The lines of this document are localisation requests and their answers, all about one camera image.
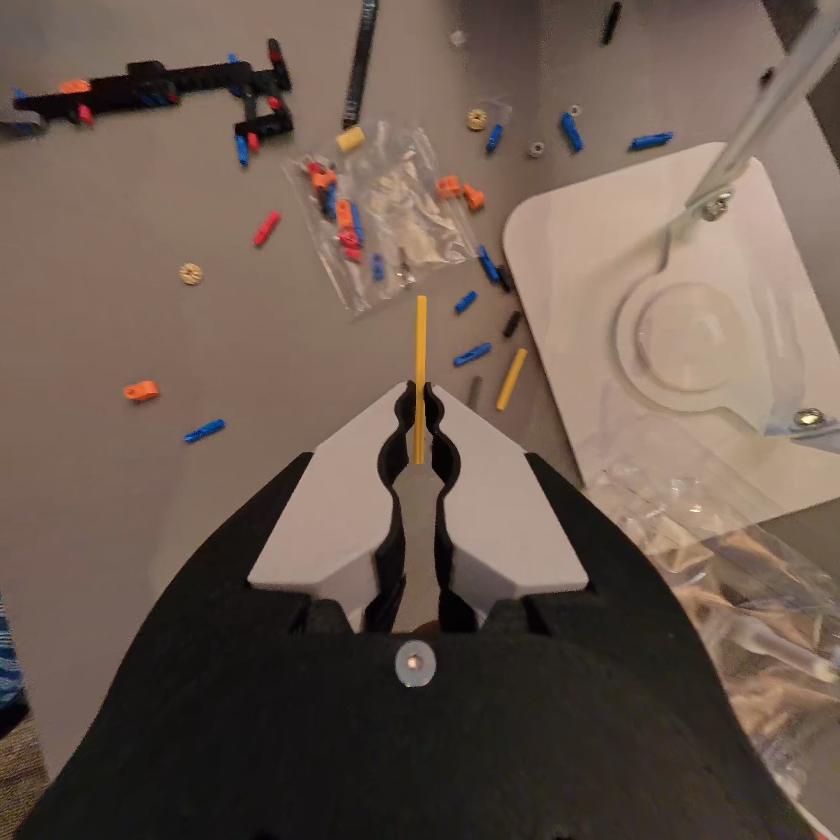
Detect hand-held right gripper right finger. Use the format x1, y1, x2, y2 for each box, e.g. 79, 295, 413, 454
425, 382, 590, 634

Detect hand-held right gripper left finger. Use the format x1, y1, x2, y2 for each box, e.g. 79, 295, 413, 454
247, 382, 416, 634

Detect long yellow lego axle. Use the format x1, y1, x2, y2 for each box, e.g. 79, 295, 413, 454
415, 295, 428, 466

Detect black lego technic assembly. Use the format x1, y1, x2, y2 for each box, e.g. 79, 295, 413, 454
0, 38, 294, 168

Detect dark grey lego L-beam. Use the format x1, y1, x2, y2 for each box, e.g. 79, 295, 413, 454
0, 105, 48, 137

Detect clear bag small lego parts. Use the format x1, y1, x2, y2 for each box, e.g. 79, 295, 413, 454
282, 120, 478, 317

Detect long black lego beam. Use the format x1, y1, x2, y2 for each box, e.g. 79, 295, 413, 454
341, 0, 380, 131

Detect large empty clear plastic bag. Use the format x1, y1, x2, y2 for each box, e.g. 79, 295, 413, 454
583, 420, 840, 840

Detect person's torso plaid shirt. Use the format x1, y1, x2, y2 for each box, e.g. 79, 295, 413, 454
0, 591, 30, 739

